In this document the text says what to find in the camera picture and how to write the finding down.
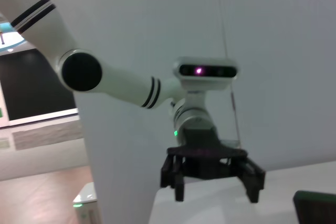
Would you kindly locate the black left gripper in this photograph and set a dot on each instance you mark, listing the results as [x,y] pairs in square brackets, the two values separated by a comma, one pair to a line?
[202,153]

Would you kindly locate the green glasses case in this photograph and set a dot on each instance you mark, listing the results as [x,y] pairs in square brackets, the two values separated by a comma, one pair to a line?
[315,208]

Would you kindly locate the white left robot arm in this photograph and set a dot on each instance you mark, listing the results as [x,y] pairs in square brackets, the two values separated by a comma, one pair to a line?
[126,82]

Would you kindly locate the white device with green light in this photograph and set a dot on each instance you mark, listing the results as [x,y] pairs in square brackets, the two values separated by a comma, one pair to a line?
[86,195]

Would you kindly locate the round teal ceiling lamp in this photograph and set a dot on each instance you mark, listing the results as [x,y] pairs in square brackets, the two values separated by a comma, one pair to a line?
[8,28]

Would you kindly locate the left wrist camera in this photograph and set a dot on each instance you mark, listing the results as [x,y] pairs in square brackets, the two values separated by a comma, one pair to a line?
[204,82]

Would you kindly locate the black wall panel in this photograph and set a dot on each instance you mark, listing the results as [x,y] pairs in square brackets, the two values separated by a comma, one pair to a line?
[31,87]

